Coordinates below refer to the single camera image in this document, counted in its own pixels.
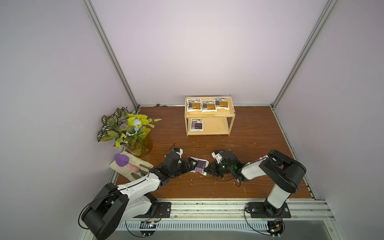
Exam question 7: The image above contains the purple coffee bag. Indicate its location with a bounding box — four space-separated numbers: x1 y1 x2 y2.
190 119 204 132
190 157 210 176

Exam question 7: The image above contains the light wooden two-tier shelf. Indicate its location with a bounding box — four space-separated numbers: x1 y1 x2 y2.
185 95 236 136

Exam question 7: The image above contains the yellow coffee bag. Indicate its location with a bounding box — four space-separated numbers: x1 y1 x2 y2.
201 100 217 113
215 97 230 110
187 99 202 112

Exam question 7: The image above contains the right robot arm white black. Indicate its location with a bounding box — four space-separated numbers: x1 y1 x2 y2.
204 150 307 217

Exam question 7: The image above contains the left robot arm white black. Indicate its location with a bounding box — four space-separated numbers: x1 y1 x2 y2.
78 148 198 240

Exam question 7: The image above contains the purple makeup sponge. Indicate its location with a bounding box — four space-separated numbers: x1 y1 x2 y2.
115 154 130 167

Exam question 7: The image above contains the artificial green potted plant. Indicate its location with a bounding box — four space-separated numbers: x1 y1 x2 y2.
97 107 161 157

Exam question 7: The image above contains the left controller board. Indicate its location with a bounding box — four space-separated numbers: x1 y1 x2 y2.
139 221 158 238

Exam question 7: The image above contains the controller board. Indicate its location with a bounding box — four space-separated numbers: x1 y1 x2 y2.
139 221 158 238
267 219 285 238

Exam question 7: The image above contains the right controller board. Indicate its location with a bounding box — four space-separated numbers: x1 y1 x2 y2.
267 219 285 238

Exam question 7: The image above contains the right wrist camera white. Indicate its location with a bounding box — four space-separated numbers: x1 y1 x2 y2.
212 151 223 164

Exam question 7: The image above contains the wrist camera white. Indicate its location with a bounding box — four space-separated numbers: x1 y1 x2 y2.
172 148 184 158
212 151 223 164

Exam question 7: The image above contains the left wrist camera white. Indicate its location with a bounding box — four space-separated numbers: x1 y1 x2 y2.
172 148 184 158

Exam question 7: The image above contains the right black base cable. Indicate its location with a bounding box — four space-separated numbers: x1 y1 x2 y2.
241 202 284 237

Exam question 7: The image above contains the black base cable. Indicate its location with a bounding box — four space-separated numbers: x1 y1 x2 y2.
123 209 164 240
241 202 284 237

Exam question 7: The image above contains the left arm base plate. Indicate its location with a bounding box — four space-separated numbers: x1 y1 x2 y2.
138 202 172 219

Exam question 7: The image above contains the aluminium front rail frame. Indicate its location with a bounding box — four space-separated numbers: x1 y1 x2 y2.
115 199 345 240

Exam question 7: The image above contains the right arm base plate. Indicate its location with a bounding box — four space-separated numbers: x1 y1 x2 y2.
245 202 292 219

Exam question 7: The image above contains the left black base cable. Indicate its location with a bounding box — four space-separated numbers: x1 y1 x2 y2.
123 209 164 240

